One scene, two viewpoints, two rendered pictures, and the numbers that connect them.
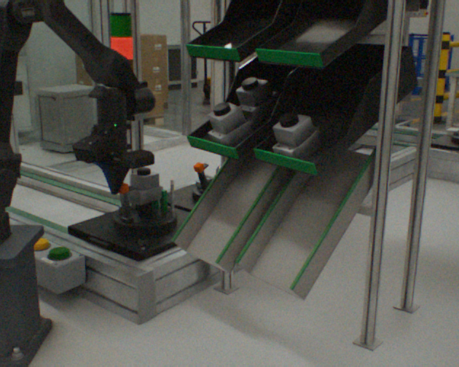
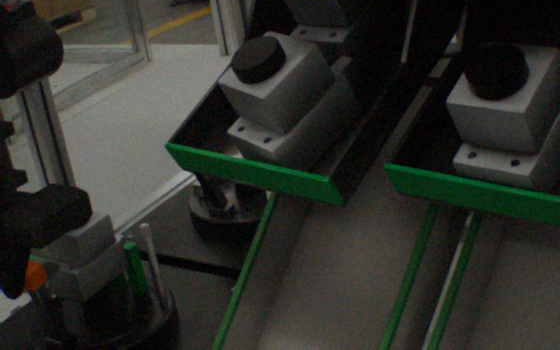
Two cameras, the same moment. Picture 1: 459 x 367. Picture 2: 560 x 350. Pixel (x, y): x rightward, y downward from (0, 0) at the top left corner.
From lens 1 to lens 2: 53 cm
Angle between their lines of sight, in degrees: 7
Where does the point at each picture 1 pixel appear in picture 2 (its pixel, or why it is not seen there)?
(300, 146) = (546, 149)
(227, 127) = (288, 113)
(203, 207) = (248, 313)
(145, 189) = (85, 263)
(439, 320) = not seen: outside the picture
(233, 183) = (309, 227)
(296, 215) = (513, 304)
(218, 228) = not seen: outside the picture
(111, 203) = not seen: hidden behind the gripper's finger
